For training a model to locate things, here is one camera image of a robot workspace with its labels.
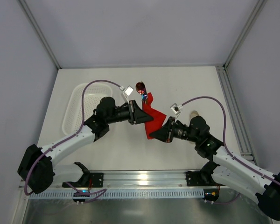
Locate red paper napkin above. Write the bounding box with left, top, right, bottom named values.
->
left=142, top=93, right=167, bottom=140

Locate iridescent rainbow spoon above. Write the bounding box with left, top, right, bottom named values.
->
left=135, top=82, right=146, bottom=96

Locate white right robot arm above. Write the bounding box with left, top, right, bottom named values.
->
left=150, top=116, right=280, bottom=221

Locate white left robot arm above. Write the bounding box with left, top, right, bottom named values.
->
left=17, top=97, right=154, bottom=194

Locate beige oblong utensil tray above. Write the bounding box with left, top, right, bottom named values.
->
left=189, top=111, right=199, bottom=120

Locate white perforated plastic basket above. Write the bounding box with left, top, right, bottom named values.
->
left=62, top=83, right=112, bottom=135

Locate right black connector box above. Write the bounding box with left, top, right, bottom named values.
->
left=203, top=189, right=220, bottom=202

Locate black connector box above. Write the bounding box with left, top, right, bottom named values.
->
left=203, top=189, right=220, bottom=202
left=73, top=190, right=90, bottom=205

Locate left black connector box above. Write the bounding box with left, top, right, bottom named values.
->
left=73, top=190, right=90, bottom=205

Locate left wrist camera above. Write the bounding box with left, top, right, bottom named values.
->
left=119, top=85, right=133, bottom=103

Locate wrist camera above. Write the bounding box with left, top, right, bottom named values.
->
left=170, top=103, right=183, bottom=121
left=119, top=85, right=133, bottom=103

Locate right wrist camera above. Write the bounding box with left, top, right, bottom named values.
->
left=170, top=103, right=183, bottom=121

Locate aluminium right side rail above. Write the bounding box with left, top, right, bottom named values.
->
left=216, top=64, right=257, bottom=165

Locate aluminium rail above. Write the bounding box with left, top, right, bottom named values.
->
left=18, top=168, right=274, bottom=191
left=216, top=64, right=257, bottom=165

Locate aluminium front rail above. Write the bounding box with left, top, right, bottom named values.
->
left=18, top=168, right=274, bottom=191

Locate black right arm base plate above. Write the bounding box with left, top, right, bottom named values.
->
left=185, top=170, right=223, bottom=187

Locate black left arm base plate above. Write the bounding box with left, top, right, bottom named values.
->
left=62, top=172, right=104, bottom=188

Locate white slotted cable duct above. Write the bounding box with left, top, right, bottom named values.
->
left=30, top=189, right=204, bottom=200

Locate left aluminium frame post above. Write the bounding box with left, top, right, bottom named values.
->
left=17, top=0, right=62, bottom=70

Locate aluminium frame post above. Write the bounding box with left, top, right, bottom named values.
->
left=17, top=0, right=62, bottom=70
left=223, top=0, right=267, bottom=70

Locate right aluminium frame post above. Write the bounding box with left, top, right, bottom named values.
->
left=223, top=0, right=267, bottom=70

